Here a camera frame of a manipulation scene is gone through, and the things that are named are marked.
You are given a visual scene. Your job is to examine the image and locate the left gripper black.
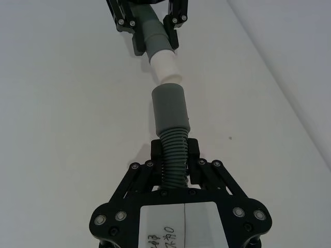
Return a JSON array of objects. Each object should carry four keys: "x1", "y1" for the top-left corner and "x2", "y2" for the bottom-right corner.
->
[{"x1": 106, "y1": 0, "x2": 191, "y2": 57}]

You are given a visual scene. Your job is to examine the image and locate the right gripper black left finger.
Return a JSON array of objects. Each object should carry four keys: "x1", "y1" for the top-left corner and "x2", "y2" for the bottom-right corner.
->
[{"x1": 88, "y1": 139, "x2": 166, "y2": 227}]

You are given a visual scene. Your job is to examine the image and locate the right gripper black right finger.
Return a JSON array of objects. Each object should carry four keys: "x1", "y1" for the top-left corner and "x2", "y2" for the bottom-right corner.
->
[{"x1": 187, "y1": 138, "x2": 273, "y2": 229}]

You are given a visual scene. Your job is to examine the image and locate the grey hose with stepped cuff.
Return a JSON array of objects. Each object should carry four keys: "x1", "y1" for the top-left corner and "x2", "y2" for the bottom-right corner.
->
[{"x1": 130, "y1": 4, "x2": 177, "y2": 64}]

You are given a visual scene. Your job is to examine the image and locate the white plastic pipe connector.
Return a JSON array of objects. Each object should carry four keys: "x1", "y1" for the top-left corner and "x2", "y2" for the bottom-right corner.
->
[{"x1": 148, "y1": 49, "x2": 183, "y2": 85}]

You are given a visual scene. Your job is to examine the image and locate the grey corrugated hose with cuff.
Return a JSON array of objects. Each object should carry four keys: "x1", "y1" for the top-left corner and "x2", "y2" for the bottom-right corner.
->
[{"x1": 151, "y1": 82, "x2": 191, "y2": 192}]

